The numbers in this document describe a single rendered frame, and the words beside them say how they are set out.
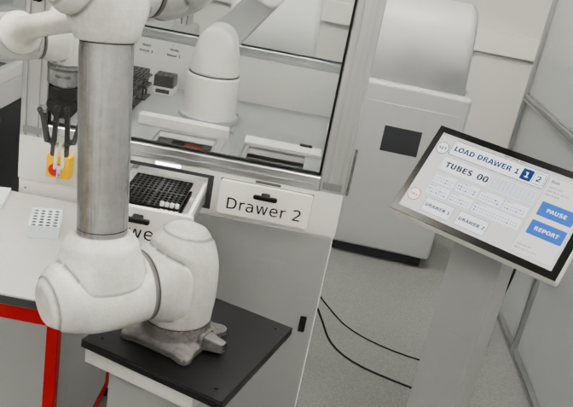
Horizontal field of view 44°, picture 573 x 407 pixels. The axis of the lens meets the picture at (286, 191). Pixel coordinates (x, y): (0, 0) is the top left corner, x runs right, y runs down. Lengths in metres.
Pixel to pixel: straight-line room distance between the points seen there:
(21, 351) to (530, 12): 4.39
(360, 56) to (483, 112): 3.52
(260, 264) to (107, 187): 1.01
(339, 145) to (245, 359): 0.79
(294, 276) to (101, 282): 1.02
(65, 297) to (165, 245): 0.24
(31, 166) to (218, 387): 1.11
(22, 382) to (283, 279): 0.86
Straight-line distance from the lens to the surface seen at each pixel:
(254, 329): 1.74
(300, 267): 2.30
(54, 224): 2.11
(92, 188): 1.39
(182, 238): 1.51
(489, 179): 2.13
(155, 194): 2.09
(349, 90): 2.11
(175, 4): 1.39
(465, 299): 2.23
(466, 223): 2.07
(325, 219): 2.23
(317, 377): 3.00
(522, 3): 5.46
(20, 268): 1.95
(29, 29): 1.74
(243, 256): 2.30
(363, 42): 2.08
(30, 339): 1.90
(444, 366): 2.35
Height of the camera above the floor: 1.71
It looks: 21 degrees down
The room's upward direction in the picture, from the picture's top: 11 degrees clockwise
